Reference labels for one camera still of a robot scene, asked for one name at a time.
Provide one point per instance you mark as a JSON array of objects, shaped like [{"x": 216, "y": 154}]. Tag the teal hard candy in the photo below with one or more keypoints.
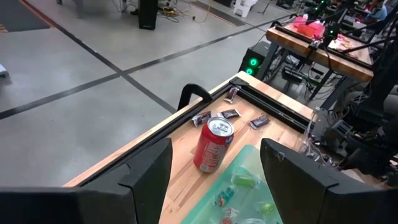
[{"x": 224, "y": 196}]

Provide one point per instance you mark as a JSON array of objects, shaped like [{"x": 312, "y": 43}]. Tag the black computer with green lights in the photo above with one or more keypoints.
[{"x": 258, "y": 53}]

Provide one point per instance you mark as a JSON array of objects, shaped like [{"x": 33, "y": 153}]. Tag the black speaker box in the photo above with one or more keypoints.
[{"x": 148, "y": 14}]

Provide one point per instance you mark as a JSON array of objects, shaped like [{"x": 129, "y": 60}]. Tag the red hard candy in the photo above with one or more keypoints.
[{"x": 227, "y": 220}]

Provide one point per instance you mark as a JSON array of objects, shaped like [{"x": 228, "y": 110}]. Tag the person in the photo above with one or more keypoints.
[{"x": 379, "y": 12}]

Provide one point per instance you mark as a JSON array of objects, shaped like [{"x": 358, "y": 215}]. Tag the green hard candy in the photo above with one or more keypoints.
[
  {"x": 245, "y": 181},
  {"x": 268, "y": 209}
]

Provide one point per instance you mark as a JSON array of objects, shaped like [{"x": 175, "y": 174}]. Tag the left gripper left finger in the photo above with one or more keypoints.
[{"x": 77, "y": 205}]

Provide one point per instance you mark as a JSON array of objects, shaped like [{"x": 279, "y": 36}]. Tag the dark mini chocolate wrapper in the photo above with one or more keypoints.
[
  {"x": 259, "y": 122},
  {"x": 232, "y": 95},
  {"x": 229, "y": 114},
  {"x": 202, "y": 119}
]

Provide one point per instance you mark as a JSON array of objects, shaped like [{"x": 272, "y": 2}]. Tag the green translucent plastic basket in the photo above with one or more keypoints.
[{"x": 245, "y": 161}]

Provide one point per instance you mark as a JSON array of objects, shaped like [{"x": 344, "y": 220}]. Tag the pink plastic containers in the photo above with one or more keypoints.
[{"x": 308, "y": 29}]

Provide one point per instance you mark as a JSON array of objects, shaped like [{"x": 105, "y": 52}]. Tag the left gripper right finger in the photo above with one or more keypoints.
[{"x": 326, "y": 205}]

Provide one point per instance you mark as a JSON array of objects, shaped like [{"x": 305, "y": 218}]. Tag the black aluminium table frame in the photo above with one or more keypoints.
[{"x": 273, "y": 107}]

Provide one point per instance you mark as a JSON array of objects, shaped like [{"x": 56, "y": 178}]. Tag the clear plastic basket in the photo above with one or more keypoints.
[{"x": 314, "y": 146}]

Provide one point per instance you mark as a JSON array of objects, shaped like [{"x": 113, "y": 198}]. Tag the black arched bracket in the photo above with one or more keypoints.
[{"x": 194, "y": 87}]

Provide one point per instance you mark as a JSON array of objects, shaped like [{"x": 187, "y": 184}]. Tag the neighbouring wooden work table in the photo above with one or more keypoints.
[{"x": 311, "y": 53}]

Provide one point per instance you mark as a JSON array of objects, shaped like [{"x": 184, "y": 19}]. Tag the red soda can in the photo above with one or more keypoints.
[{"x": 211, "y": 149}]

